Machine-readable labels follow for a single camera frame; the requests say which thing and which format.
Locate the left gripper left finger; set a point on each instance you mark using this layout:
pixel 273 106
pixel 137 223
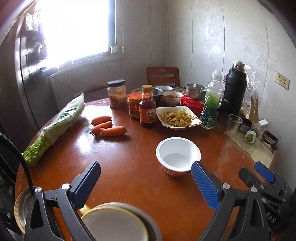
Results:
pixel 41 223

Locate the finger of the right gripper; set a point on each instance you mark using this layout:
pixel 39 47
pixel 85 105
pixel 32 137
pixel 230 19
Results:
pixel 264 172
pixel 250 180

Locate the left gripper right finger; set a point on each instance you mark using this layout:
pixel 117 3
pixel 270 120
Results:
pixel 251 222

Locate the yellow shell-shaped plate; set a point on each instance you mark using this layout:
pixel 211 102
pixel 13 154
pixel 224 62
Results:
pixel 17 216

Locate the shallow steel pan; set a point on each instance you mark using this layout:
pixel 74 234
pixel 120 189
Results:
pixel 24 200

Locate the yellow enamel bowl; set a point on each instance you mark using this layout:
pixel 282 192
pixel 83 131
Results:
pixel 113 223

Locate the red white paper bowl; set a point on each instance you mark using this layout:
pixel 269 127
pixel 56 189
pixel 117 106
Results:
pixel 176 155

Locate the large stainless steel bowl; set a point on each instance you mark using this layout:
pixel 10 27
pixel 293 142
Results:
pixel 152 227

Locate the green fruit in net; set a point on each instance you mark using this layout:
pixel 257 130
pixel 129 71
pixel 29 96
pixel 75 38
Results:
pixel 250 137

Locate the white charger plug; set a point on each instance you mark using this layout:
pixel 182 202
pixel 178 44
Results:
pixel 263 123

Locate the small metal cup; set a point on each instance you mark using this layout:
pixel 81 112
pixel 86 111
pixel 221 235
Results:
pixel 245 126

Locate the wooden rabbit ornament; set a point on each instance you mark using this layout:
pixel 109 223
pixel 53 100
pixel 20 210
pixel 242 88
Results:
pixel 253 115

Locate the clear plastic cup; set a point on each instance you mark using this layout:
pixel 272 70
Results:
pixel 233 124

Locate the round wooden table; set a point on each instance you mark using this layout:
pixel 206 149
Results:
pixel 131 173

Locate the green drink bottle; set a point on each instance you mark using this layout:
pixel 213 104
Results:
pixel 214 92

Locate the red tissue box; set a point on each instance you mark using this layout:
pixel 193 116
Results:
pixel 195 106

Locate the black thermos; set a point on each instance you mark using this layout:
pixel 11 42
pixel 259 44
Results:
pixel 235 86

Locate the white dish with food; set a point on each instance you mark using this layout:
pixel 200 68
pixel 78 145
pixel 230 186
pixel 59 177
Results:
pixel 177 117

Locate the small steel bowl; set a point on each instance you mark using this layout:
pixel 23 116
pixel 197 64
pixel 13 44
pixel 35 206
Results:
pixel 195 91

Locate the carrot middle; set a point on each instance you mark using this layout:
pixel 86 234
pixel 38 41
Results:
pixel 96 129

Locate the carrot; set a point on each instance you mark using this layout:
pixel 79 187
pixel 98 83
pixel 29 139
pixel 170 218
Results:
pixel 96 129
pixel 97 121
pixel 114 131

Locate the celery bunch in bag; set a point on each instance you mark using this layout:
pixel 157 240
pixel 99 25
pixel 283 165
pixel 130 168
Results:
pixel 66 118

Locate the carrot near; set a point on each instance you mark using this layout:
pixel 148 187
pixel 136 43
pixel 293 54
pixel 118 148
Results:
pixel 114 131

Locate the dark refrigerator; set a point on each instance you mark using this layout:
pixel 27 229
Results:
pixel 27 97

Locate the white ceramic bowl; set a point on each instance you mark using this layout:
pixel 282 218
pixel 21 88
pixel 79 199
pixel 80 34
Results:
pixel 172 98

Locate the carrot far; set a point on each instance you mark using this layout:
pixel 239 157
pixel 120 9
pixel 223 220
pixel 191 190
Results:
pixel 97 121

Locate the brown sauce bottle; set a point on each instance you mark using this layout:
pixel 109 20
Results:
pixel 147 107

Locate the steel bowl behind jars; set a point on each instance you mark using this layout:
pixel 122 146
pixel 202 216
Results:
pixel 156 93

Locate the red chili sauce jar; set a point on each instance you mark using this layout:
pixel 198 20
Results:
pixel 133 100

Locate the clear jar black lid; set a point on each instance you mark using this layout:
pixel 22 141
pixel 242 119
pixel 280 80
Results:
pixel 117 93

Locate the wall power outlet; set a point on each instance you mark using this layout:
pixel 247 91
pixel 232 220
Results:
pixel 282 80

